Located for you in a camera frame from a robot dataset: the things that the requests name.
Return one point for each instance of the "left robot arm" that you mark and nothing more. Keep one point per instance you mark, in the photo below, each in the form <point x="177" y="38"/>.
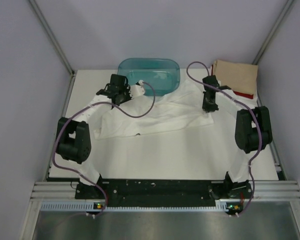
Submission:
<point x="74" y="138"/>

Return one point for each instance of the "teal plastic basin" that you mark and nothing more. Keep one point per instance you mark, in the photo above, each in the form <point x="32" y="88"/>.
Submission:
<point x="162" y="74"/>

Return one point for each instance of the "left aluminium frame post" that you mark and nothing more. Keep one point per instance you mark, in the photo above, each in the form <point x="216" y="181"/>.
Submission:
<point x="51" y="36"/>

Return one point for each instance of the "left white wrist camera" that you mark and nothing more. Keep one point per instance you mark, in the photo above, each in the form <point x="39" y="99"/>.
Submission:
<point x="137" y="89"/>

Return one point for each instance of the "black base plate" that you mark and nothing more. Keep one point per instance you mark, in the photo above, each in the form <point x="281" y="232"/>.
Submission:
<point x="151" y="193"/>

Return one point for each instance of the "right aluminium frame post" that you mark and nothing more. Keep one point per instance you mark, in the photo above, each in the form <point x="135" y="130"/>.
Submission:
<point x="275" y="28"/>

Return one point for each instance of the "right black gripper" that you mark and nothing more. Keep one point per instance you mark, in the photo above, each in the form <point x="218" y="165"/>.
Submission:
<point x="206" y="108"/>

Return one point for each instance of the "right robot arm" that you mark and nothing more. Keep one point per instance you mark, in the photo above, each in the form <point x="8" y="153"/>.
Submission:
<point x="253" y="132"/>

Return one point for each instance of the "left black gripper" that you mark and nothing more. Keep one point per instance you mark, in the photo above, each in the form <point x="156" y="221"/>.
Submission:
<point x="127" y="89"/>

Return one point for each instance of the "aluminium frame post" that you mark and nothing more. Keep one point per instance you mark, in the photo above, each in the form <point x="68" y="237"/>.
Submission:
<point x="275" y="28"/>
<point x="51" y="36"/>

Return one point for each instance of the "white t shirt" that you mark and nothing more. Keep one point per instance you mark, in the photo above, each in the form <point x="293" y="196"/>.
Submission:
<point x="177" y="110"/>

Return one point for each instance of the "folded beige t shirt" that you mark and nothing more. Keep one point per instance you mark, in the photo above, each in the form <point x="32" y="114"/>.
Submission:
<point x="240" y="77"/>

